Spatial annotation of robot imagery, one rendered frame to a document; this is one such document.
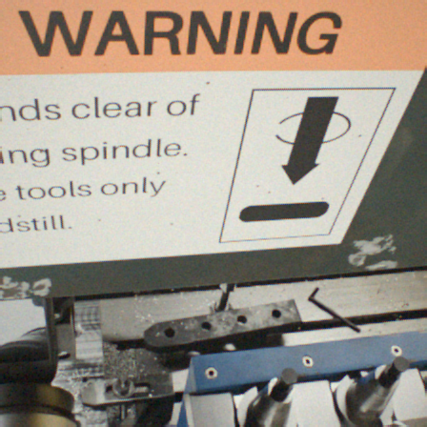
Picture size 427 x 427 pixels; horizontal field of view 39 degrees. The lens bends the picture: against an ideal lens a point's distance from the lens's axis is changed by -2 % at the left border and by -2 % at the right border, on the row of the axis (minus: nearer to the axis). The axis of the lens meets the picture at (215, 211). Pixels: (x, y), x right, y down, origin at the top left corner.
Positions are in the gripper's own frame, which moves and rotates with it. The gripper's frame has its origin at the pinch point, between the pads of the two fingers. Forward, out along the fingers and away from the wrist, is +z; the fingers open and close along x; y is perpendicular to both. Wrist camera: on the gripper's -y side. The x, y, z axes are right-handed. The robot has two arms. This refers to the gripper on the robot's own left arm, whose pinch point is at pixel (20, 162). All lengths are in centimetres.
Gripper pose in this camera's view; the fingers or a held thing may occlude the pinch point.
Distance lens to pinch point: 49.4
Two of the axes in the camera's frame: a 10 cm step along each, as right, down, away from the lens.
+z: -1.6, -7.8, 6.0
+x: 9.8, -0.5, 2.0
